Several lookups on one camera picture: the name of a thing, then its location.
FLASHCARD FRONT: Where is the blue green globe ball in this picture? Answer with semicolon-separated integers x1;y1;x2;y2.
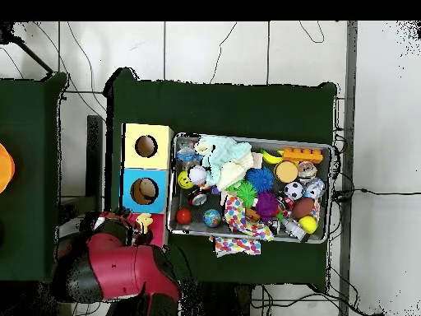
202;208;222;229

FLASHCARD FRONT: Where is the yellow plush duck toy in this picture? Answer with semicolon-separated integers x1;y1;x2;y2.
136;212;155;235

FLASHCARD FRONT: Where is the wooden three-hole box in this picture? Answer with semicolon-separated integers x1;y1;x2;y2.
117;123;174;248

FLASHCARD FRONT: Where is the shallow mesh bin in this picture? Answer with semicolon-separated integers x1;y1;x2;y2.
167;132;334;244

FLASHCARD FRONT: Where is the white baseball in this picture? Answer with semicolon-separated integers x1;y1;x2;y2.
187;165;208;184

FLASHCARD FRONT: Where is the pale yellow muslin cloth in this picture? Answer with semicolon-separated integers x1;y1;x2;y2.
216;152;255;192

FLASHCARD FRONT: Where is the teal muslin cloth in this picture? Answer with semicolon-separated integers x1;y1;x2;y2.
194;135;252;185

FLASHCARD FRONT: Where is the blue spiky ball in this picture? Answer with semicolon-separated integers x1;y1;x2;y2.
244;166;275;193

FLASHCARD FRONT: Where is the red orange ball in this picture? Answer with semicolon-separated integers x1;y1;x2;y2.
175;207;192;225

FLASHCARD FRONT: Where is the purple knobbly toy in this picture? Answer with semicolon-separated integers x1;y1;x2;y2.
254;192;280;221

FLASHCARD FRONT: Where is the dark green table cloth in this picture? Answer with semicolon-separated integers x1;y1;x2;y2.
103;67;338;292

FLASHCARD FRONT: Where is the orange foam disc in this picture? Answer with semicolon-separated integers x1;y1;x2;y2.
273;160;299;184

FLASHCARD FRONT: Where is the orange toy brick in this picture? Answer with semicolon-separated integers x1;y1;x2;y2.
281;146;324;165

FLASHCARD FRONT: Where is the brown toy football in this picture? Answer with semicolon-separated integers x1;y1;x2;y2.
291;197;316;221

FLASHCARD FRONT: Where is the plain yellow ball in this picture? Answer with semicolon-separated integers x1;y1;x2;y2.
298;215;319;235

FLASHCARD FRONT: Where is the black upright panel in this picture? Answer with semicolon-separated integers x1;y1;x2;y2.
86;114;104;211

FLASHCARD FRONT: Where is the dark green side-table cloth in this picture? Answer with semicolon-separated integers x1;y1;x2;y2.
0;72;75;285

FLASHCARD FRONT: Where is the orange round object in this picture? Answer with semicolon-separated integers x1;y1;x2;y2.
0;142;16;195

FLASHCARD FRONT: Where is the black cable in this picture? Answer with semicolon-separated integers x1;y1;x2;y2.
331;188;421;199

